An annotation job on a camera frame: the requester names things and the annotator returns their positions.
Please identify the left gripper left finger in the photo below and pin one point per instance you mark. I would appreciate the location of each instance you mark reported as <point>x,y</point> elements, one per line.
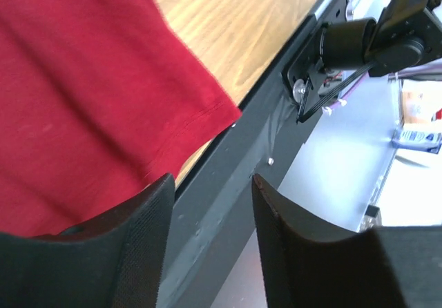
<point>112,260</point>

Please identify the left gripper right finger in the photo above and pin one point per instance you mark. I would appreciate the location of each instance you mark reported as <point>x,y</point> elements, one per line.
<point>310,262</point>

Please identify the dark red t-shirt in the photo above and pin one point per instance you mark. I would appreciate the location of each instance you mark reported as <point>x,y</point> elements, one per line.
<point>99,99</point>

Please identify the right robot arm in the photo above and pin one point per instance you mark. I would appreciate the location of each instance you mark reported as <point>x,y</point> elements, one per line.
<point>407,34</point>

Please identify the blue white small box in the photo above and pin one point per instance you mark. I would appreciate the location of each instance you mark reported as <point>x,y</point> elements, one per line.
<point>414,137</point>

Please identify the orange cardboard box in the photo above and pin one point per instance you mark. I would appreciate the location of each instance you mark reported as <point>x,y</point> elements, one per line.
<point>421,106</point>

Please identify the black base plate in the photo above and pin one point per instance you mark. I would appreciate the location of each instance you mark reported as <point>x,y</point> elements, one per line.
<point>213,217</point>

